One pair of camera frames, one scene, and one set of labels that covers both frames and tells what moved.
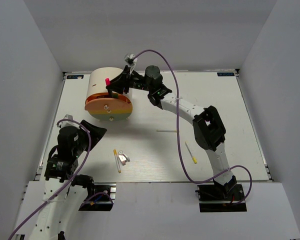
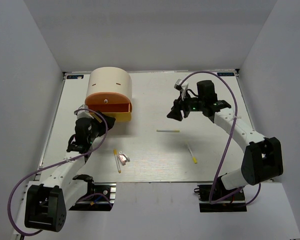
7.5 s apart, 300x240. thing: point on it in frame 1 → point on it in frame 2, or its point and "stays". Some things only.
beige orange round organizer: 99,103 stays
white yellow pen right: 194,159 stays
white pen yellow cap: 165,130 stays
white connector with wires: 130,60 → 182,88
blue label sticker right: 225,74 stays
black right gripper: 119,83 → 179,105
